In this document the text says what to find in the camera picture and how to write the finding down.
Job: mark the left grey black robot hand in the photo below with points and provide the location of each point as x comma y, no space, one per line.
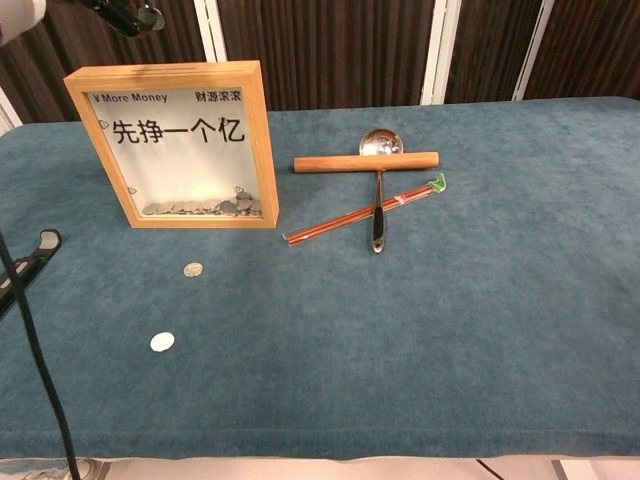
117,17

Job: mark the wooden rolling pin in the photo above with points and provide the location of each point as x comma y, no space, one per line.
350,163

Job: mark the stainless steel ladle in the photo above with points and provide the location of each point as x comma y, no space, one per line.
380,142

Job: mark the red chopsticks in plastic sleeve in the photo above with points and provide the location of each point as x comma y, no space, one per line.
330,227

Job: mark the blue table cloth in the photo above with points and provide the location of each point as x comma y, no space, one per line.
400,325

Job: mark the white partition post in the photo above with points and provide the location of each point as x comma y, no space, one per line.
532,50
440,50
212,35
7,117

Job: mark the wooden frame money box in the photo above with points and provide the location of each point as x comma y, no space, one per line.
170,165

